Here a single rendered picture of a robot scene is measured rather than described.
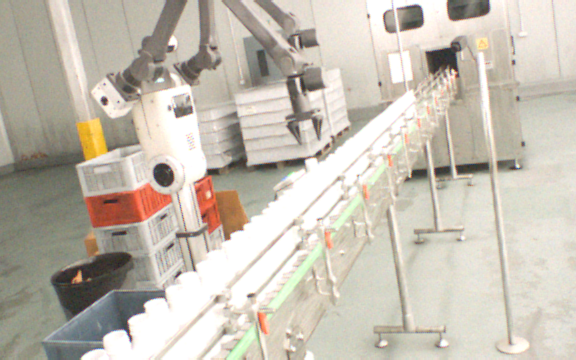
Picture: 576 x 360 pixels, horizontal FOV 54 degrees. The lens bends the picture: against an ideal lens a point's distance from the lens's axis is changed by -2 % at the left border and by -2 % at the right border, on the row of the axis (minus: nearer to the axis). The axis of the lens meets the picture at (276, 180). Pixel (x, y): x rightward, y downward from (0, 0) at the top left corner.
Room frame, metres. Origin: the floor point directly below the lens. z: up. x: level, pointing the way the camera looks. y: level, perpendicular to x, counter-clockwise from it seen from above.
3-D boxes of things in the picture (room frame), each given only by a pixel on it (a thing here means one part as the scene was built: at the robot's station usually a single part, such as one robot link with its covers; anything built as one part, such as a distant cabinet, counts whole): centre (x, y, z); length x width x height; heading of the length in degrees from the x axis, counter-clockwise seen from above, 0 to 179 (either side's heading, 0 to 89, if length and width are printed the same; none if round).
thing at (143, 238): (4.04, 1.02, 0.55); 0.61 x 0.41 x 0.22; 164
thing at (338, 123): (10.26, -0.85, 0.59); 1.25 x 1.03 x 1.17; 158
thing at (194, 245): (2.27, 0.37, 0.74); 0.11 x 0.11 x 0.40; 67
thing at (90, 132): (11.33, 3.37, 0.55); 0.40 x 0.40 x 1.10; 67
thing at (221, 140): (9.40, 0.93, 0.50); 1.23 x 1.05 x 1.00; 155
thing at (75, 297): (3.00, 1.07, 0.32); 0.45 x 0.45 x 0.64
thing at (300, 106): (1.79, -0.12, 1.37); 0.10 x 0.07 x 0.07; 67
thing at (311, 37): (2.26, -0.21, 1.60); 0.12 x 0.09 x 0.12; 67
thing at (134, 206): (4.05, 1.02, 0.78); 0.61 x 0.41 x 0.22; 163
